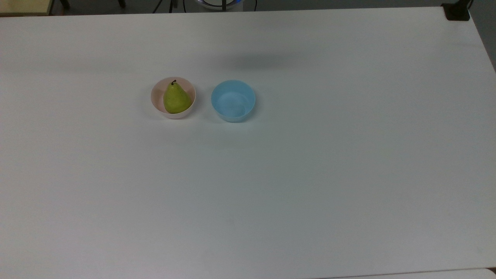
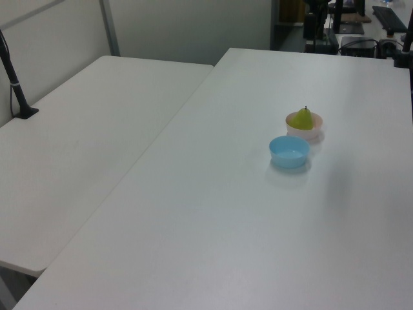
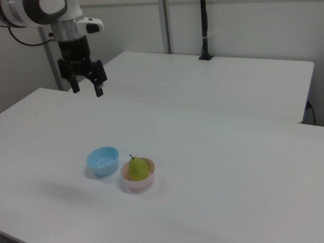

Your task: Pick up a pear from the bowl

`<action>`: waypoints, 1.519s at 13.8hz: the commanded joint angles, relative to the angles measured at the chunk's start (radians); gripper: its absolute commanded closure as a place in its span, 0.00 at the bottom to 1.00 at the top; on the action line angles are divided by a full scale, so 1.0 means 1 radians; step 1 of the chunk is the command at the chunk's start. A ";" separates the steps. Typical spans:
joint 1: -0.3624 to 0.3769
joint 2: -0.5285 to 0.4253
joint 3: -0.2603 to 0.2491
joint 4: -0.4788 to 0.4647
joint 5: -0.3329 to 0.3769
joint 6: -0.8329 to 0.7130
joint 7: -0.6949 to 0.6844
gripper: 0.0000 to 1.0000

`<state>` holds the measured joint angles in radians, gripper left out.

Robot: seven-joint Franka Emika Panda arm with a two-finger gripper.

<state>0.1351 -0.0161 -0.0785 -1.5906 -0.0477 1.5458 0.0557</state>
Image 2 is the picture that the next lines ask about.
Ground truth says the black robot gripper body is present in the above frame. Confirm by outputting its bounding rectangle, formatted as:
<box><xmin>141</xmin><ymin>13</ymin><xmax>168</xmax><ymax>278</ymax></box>
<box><xmin>303</xmin><ymin>0</ymin><xmax>328</xmax><ymax>16</ymax></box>

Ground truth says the green pear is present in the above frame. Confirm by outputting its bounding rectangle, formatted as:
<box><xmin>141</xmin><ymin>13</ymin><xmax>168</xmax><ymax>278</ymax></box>
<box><xmin>288</xmin><ymin>105</ymin><xmax>314</xmax><ymax>130</ymax></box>

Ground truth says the pink plastic bowl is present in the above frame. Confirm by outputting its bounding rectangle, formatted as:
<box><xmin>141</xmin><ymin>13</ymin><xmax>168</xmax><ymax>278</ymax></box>
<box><xmin>285</xmin><ymin>111</ymin><xmax>324</xmax><ymax>141</ymax></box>

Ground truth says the blue plastic bowl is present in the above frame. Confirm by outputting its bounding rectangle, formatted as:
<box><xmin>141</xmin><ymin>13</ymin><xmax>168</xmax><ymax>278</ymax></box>
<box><xmin>268</xmin><ymin>135</ymin><xmax>311</xmax><ymax>169</ymax></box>

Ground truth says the dark equipment behind table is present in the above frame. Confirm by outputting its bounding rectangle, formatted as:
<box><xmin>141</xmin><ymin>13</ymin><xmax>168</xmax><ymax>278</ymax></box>
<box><xmin>314</xmin><ymin>29</ymin><xmax>339</xmax><ymax>54</ymax></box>

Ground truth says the black monitor stand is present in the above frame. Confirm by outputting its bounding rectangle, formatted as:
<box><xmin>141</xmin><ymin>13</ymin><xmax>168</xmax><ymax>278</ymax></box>
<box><xmin>333</xmin><ymin>0</ymin><xmax>366</xmax><ymax>36</ymax></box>

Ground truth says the brown wooden board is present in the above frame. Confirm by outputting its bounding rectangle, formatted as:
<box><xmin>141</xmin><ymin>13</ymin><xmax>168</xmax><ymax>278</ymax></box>
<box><xmin>341</xmin><ymin>12</ymin><xmax>372</xmax><ymax>24</ymax></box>

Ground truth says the black box device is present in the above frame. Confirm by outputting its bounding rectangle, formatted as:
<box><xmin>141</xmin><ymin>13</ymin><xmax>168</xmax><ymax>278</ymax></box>
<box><xmin>340</xmin><ymin>36</ymin><xmax>378</xmax><ymax>58</ymax></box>

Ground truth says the black keyboard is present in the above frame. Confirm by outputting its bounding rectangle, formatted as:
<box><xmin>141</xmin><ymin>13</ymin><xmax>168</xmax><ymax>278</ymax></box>
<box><xmin>372</xmin><ymin>5</ymin><xmax>408</xmax><ymax>34</ymax></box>

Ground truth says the white folding side table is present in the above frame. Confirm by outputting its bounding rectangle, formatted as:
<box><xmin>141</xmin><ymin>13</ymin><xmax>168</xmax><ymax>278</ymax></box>
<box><xmin>0</xmin><ymin>55</ymin><xmax>215</xmax><ymax>278</ymax></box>

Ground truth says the black clamp camera pole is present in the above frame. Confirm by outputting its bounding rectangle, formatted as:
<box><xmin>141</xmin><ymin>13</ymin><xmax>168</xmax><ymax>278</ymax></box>
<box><xmin>392</xmin><ymin>0</ymin><xmax>413</xmax><ymax>69</ymax></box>

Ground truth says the grey metal partition post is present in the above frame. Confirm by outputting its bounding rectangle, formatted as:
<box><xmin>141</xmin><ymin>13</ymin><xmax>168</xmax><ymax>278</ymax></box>
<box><xmin>99</xmin><ymin>0</ymin><xmax>121</xmax><ymax>57</ymax></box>

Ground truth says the black camera stand pole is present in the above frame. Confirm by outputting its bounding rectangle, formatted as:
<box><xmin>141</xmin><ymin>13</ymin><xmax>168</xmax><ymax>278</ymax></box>
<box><xmin>0</xmin><ymin>28</ymin><xmax>40</xmax><ymax>121</ymax></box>

